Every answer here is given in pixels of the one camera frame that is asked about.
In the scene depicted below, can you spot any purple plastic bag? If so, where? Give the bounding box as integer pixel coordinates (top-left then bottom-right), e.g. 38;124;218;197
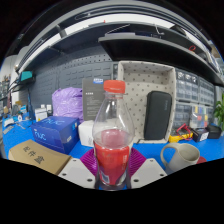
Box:
51;86;84;124

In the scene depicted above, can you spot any black overhead shelf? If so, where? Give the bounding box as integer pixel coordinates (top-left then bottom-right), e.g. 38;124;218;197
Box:
97;31;224;88

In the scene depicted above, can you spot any clear bottle with red cap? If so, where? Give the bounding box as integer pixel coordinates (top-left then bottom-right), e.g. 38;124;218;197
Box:
91;79;135;191

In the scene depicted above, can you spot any yellow red multimeter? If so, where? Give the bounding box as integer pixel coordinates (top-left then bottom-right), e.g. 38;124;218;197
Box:
168;122;194;144

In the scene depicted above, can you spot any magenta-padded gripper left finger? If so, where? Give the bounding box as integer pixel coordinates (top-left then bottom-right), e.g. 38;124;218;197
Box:
57;147;100;190

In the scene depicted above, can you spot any blue cardboard box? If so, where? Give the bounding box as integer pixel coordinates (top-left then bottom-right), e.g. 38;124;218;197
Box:
31;115;81;155

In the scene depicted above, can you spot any grey small parts drawer cabinet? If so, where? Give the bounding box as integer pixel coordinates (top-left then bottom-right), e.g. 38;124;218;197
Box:
173;68;216;131

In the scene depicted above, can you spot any green potted plant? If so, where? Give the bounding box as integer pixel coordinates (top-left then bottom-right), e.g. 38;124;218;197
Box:
213;93;224;132

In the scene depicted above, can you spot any black zippered case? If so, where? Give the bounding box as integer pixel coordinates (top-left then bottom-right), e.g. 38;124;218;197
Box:
143;90;173;141

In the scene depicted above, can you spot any beige dotted fabric bin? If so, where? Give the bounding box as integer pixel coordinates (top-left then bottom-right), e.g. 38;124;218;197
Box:
116;60;177;145

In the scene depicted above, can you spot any small white box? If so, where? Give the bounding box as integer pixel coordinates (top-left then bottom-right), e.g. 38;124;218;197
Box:
77;119;96;148

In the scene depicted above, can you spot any white labelled box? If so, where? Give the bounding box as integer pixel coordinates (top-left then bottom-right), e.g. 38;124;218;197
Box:
34;107;49;122

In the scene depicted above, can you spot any flat round red coaster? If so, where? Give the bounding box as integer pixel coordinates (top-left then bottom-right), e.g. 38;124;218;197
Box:
196;156;208;165

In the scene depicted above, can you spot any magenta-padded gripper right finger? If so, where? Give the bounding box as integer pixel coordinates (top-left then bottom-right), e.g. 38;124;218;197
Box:
128;147;168;190

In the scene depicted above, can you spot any grey ceramic mug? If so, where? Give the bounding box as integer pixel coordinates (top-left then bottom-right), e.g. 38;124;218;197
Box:
160;142;201;175

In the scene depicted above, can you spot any brown cardboard box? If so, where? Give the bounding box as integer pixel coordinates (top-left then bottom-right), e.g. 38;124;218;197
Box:
7;139;72;176

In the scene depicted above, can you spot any dark grey flat box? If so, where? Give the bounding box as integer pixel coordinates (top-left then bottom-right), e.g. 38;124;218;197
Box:
81;77;108;122

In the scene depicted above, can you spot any small black box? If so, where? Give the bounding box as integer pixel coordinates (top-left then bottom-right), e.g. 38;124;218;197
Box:
205;124;223;140

